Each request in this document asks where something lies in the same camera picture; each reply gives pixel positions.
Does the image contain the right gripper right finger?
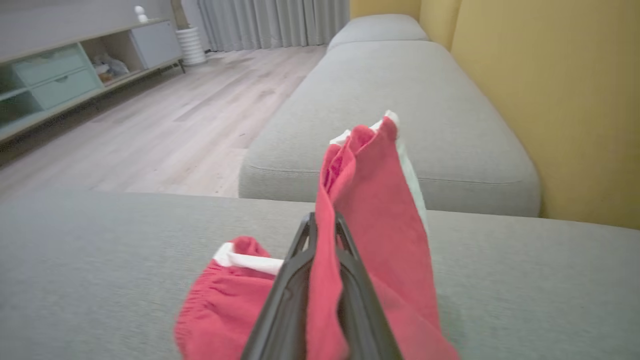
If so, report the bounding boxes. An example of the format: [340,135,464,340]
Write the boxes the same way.
[335,212,403,360]

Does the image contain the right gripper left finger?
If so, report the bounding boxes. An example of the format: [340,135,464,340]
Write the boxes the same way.
[240,212,317,360]

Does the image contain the red white basketball shorts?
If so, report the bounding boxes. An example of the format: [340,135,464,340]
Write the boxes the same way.
[174,110,461,360]

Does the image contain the grey sofa cushion block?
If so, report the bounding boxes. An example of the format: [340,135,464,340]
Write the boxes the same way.
[238,40,542,219]

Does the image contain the white ribbed floor vase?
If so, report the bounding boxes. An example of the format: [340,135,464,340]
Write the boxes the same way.
[175,27,208,67]

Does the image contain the grey pleated curtain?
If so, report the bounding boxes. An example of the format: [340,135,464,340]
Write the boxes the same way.
[197,0,351,53]

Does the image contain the toys in cabinet shelf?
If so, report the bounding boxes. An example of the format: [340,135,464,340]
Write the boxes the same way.
[92,52,131,84]

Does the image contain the long low media cabinet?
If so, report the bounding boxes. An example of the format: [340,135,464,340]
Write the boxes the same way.
[0,18,186,147]

